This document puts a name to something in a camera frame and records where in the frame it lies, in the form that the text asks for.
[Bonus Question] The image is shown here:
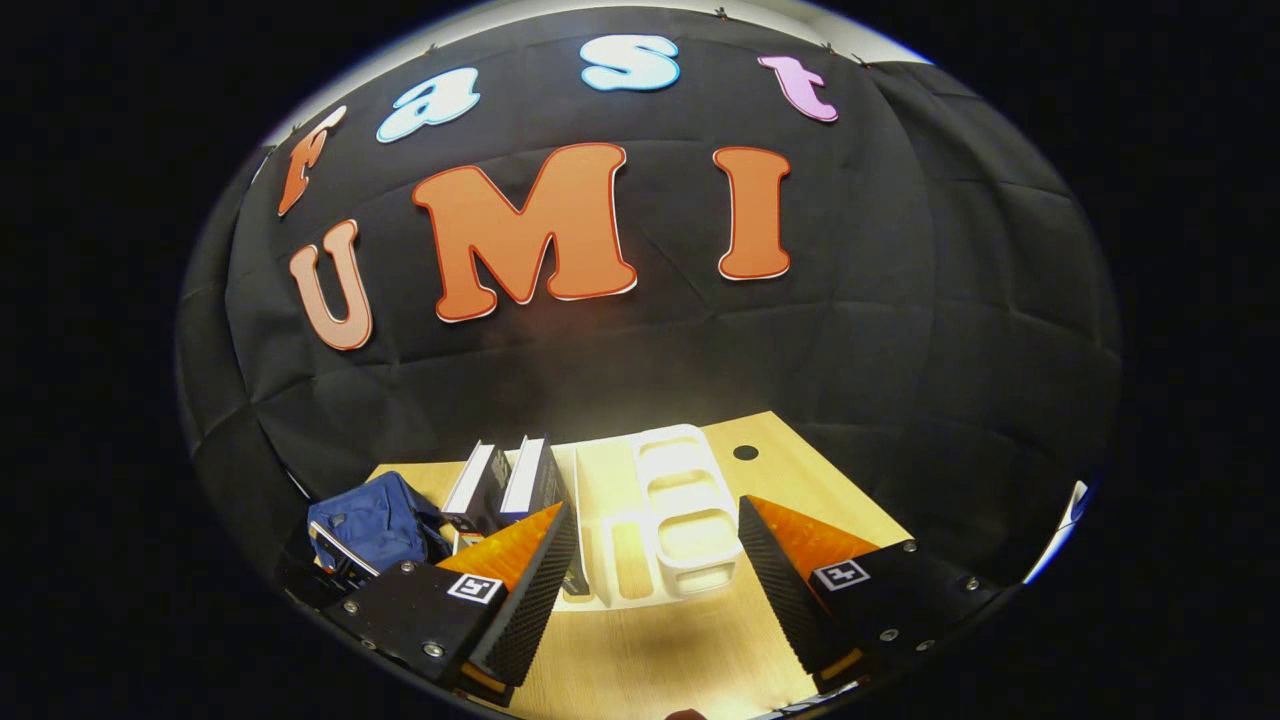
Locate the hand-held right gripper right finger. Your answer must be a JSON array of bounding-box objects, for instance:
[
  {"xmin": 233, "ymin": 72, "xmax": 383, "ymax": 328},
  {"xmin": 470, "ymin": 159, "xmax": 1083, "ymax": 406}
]
[{"xmin": 738, "ymin": 495, "xmax": 1006, "ymax": 694}]

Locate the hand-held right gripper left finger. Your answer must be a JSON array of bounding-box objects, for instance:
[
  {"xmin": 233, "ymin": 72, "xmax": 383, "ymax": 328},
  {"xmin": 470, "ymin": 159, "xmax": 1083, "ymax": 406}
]
[{"xmin": 320, "ymin": 502, "xmax": 581, "ymax": 709}]

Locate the blue schoolbag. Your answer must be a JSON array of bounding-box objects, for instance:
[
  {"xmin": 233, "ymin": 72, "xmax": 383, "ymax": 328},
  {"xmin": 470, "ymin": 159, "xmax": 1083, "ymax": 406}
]
[{"xmin": 307, "ymin": 472, "xmax": 453, "ymax": 583}]

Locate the white bookshelf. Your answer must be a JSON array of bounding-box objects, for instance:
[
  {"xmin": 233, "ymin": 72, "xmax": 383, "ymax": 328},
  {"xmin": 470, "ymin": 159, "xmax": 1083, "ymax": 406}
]
[{"xmin": 548, "ymin": 424, "xmax": 746, "ymax": 613}]

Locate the portrait cover book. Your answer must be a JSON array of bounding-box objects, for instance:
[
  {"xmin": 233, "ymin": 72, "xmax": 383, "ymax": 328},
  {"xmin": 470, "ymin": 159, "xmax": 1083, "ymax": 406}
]
[{"xmin": 442, "ymin": 440, "xmax": 513, "ymax": 553}]

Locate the purple spine book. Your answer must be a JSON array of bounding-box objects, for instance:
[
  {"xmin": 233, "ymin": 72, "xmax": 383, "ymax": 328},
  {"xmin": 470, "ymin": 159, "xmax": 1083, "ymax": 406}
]
[{"xmin": 498, "ymin": 434, "xmax": 593, "ymax": 601}]

